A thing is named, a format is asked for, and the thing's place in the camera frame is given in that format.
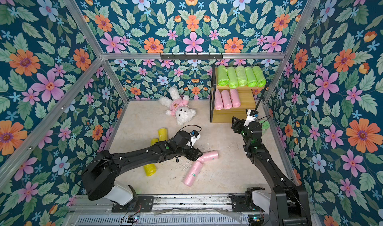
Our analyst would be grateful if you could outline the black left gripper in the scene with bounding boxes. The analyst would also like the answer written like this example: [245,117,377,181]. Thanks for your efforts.
[174,145,205,162]

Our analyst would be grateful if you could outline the green trash bag roll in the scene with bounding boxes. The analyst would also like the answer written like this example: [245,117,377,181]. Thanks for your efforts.
[235,66,248,87]
[252,66,267,87]
[227,67,239,89]
[245,66,258,88]
[217,65,229,86]

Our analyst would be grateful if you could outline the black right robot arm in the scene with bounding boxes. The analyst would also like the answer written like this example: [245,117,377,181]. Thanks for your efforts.
[231,117,312,226]

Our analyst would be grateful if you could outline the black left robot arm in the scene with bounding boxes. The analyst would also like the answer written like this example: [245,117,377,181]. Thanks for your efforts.
[81,130,202,206]

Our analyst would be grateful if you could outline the yellow trash bag roll upright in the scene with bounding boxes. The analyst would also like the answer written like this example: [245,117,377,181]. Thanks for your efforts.
[151,138,159,146]

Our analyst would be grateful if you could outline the yellow trash bag roll large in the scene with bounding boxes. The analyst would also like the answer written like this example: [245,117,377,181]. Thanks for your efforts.
[144,164,157,177]

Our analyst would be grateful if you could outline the upper green lidded jar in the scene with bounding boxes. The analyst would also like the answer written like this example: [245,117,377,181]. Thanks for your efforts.
[260,120,270,135]

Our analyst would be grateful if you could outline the white plush bunny pink shirt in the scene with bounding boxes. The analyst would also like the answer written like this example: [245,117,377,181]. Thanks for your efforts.
[159,86,196,126]

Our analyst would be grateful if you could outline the green circuit board right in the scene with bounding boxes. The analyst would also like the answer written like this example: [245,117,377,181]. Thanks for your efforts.
[248,215,264,226]

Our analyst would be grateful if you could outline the green circuit board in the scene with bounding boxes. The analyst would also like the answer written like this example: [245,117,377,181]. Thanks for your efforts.
[248,215,264,226]
[126,216,139,224]

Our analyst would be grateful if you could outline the green circuit board left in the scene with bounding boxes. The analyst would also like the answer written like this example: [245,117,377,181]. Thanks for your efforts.
[126,216,139,224]

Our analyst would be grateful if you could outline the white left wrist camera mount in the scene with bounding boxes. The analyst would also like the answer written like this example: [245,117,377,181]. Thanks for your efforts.
[187,130,200,148]

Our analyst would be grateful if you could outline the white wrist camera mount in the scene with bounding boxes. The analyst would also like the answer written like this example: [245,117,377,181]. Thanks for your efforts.
[187,130,200,148]
[243,109,259,127]

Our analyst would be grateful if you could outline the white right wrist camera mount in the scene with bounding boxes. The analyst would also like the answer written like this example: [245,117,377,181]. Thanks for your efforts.
[243,109,259,127]

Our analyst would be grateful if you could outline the wooden shelf black metal frame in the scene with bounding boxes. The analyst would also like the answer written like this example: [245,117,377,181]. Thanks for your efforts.
[209,67,267,123]

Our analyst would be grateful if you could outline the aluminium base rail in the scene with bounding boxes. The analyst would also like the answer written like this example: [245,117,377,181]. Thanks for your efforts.
[63,194,270,226]

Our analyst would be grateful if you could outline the black hook rail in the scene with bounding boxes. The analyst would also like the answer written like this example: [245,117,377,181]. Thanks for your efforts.
[160,53,223,61]

